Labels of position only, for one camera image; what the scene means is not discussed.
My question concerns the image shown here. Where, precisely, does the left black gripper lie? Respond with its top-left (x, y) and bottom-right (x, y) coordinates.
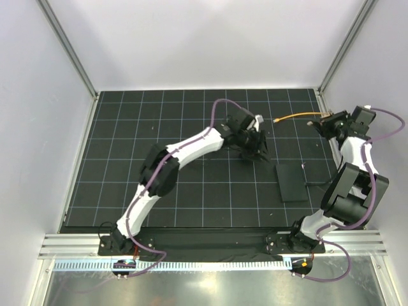
top-left (235, 129), bottom-right (271, 164)

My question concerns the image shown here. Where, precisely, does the orange ethernet cable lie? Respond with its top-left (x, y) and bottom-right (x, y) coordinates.
top-left (273, 111), bottom-right (331, 124)

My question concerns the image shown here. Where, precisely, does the black network switch box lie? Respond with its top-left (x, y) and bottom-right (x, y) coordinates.
top-left (275, 163), bottom-right (309, 202)

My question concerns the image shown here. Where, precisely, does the black ethernet cable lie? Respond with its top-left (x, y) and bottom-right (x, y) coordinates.
top-left (304, 140), bottom-right (344, 187)

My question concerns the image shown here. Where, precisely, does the black power adapter with cord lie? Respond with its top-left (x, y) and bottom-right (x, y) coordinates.
top-left (203, 145), bottom-right (270, 163)

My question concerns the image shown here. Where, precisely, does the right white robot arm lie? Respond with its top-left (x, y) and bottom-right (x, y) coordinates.
top-left (287, 106), bottom-right (390, 252)

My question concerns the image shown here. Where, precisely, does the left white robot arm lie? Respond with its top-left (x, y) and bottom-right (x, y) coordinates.
top-left (110, 107), bottom-right (268, 255)

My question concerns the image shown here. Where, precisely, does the black grid cutting mat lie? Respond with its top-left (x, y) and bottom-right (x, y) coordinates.
top-left (61, 89), bottom-right (338, 233)

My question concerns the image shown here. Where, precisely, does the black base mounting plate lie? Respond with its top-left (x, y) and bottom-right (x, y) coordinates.
top-left (98, 227), bottom-right (310, 261)

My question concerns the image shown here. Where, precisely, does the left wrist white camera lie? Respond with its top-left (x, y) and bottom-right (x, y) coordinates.
top-left (253, 115), bottom-right (264, 132)

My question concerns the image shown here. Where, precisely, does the right aluminium frame post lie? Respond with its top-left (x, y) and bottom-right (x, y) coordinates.
top-left (317, 0), bottom-right (378, 96)

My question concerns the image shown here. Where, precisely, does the aluminium frame post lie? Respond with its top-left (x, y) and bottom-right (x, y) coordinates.
top-left (36, 0), bottom-right (98, 99)
top-left (317, 0), bottom-right (378, 96)

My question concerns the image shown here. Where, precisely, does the aluminium front rail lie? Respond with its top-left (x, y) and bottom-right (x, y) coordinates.
top-left (38, 230), bottom-right (387, 259)

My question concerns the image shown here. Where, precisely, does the left aluminium frame post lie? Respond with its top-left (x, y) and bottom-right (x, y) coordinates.
top-left (36, 0), bottom-right (98, 99)

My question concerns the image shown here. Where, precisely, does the white slotted cable duct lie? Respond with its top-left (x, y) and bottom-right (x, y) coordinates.
top-left (53, 258), bottom-right (292, 272)

